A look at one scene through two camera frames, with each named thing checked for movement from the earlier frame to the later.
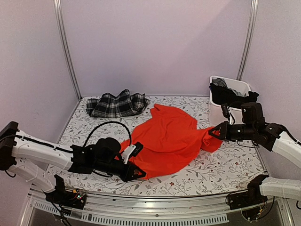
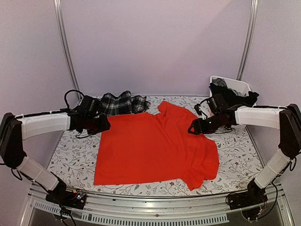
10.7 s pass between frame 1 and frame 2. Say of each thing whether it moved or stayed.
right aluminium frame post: stayed
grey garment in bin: stayed
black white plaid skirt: stayed
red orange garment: moved
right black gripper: moved
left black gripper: moved
